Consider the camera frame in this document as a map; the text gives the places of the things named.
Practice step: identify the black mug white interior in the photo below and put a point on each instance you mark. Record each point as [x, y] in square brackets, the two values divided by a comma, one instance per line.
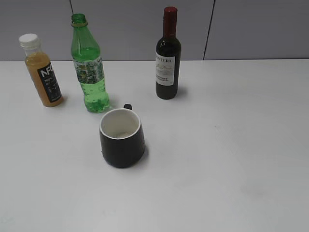
[121, 137]

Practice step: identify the green sprite bottle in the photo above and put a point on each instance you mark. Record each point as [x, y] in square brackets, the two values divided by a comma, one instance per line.
[86, 55]

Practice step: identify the dark red wine bottle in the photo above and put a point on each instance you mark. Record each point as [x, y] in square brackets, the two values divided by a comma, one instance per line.
[167, 57]

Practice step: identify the orange juice bottle white cap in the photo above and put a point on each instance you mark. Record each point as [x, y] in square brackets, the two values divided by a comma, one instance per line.
[41, 71]

